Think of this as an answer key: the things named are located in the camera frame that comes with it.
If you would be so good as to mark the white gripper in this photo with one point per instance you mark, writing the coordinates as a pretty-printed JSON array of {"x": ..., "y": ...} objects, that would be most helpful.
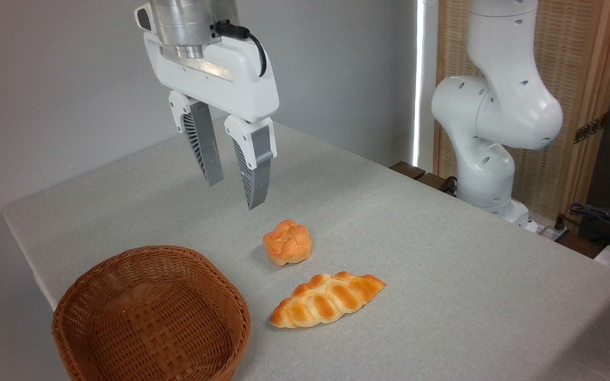
[{"x": 236, "y": 79}]

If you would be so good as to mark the long braided bread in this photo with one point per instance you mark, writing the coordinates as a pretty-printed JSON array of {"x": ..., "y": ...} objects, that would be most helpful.
[{"x": 326, "y": 299}]

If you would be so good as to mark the round knotted bread roll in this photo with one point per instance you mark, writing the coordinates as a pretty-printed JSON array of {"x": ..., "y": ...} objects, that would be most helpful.
[{"x": 287, "y": 243}]

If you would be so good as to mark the brown wicker basket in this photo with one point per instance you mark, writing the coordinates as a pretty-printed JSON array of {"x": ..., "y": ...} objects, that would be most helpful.
[{"x": 146, "y": 312}]

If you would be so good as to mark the dark brown wooden board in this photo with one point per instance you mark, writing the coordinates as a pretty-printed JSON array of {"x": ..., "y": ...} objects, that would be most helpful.
[{"x": 416, "y": 172}]

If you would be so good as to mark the white vertical light strip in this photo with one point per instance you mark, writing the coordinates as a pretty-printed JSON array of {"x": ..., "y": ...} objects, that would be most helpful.
[{"x": 418, "y": 79}]

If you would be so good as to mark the grey tablecloth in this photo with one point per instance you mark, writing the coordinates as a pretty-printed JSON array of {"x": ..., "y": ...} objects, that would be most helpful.
[{"x": 442, "y": 296}]

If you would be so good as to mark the white power strip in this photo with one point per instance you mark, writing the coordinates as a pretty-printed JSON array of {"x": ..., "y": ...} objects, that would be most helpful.
[{"x": 546, "y": 228}]

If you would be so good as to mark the brass screen hinge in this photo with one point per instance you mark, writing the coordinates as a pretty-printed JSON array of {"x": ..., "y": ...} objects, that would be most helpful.
[{"x": 591, "y": 128}]

